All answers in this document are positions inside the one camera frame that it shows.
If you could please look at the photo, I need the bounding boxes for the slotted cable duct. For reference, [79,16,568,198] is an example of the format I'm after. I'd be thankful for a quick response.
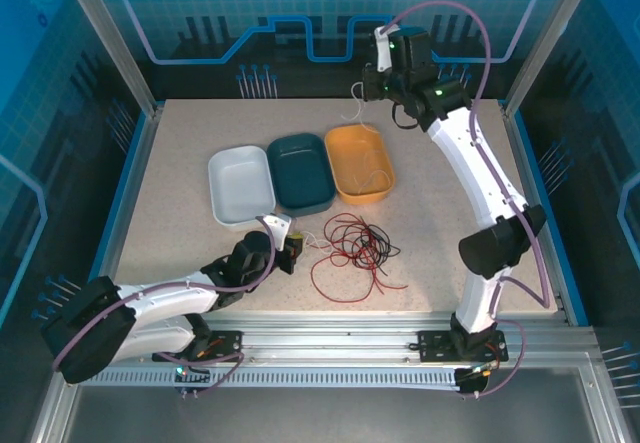
[97,366,464,390]

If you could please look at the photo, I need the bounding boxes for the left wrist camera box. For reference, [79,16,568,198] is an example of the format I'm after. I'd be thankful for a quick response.
[255,212,295,240]

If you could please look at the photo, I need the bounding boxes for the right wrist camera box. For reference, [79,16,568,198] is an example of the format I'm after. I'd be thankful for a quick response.
[373,25,395,73]

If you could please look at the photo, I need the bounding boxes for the aluminium table side rail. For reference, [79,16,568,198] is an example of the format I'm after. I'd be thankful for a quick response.
[501,105,575,325]
[94,105,165,317]

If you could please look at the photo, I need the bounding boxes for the aluminium frame post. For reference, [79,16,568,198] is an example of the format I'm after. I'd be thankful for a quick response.
[501,0,603,118]
[55,0,165,118]

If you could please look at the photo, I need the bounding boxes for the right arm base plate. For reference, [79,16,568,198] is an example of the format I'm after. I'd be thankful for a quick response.
[417,329,510,364]

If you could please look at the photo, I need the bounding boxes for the thin red cable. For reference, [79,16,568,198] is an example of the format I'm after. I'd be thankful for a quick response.
[309,255,410,302]
[323,211,386,264]

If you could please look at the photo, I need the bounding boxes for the orange plastic tray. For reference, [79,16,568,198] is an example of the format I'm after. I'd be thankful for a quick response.
[323,122,397,207]

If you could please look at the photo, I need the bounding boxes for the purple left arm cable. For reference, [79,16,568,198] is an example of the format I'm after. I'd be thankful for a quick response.
[52,215,247,395]

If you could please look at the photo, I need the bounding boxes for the aluminium mounting rail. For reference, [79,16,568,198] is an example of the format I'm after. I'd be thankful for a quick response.
[67,310,596,369]

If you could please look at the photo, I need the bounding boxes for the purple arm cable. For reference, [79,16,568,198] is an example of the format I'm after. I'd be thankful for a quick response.
[52,215,247,395]
[379,0,554,399]

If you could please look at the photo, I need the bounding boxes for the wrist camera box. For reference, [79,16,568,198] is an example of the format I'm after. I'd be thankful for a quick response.
[373,25,395,73]
[255,212,295,240]

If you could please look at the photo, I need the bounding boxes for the teal plastic tray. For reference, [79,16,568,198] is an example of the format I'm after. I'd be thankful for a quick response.
[266,132,337,218]

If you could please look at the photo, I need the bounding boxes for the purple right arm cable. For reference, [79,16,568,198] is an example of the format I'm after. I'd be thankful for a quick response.
[379,0,554,399]

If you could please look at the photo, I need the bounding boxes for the black right wrist wire loop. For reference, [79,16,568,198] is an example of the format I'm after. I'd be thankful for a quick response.
[391,101,421,132]

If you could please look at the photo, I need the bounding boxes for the white plastic tray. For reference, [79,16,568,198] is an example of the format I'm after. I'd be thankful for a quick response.
[207,145,277,234]

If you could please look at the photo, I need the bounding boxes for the steel front plate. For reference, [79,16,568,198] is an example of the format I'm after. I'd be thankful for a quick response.
[29,352,631,443]

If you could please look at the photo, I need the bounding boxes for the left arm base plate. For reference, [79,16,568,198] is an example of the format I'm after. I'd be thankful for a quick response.
[152,330,245,365]

